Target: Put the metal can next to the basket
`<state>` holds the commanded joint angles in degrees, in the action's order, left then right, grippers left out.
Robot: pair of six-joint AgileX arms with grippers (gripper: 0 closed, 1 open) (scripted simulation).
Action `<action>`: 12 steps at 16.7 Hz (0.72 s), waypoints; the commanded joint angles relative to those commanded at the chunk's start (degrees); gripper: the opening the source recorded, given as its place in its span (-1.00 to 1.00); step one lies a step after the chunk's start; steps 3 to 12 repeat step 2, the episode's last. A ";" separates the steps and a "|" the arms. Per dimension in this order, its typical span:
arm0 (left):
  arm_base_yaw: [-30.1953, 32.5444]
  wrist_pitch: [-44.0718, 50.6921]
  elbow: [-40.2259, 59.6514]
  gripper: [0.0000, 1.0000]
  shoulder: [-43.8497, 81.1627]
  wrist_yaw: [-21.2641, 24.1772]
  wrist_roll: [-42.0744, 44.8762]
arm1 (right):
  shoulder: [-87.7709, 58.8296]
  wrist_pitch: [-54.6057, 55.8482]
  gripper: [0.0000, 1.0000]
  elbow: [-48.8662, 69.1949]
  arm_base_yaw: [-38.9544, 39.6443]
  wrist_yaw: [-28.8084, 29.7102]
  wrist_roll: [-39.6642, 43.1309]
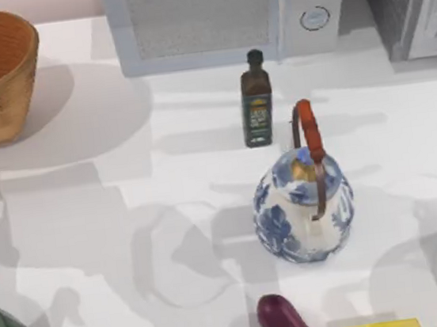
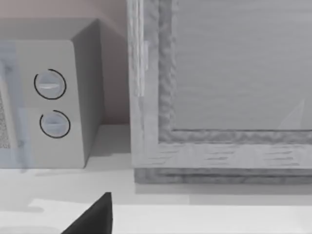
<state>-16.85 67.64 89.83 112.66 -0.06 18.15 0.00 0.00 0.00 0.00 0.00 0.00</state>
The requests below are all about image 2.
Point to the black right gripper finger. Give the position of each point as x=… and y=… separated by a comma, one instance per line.
x=97, y=217

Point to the pale microwave knob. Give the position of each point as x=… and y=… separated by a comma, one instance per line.
x=54, y=124
x=49, y=84

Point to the pale microwave oven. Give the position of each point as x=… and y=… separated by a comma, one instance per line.
x=80, y=102

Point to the pale blue microwave door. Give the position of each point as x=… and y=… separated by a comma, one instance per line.
x=9, y=104

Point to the grey wooden cabinet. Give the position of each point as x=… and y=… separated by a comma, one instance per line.
x=219, y=97

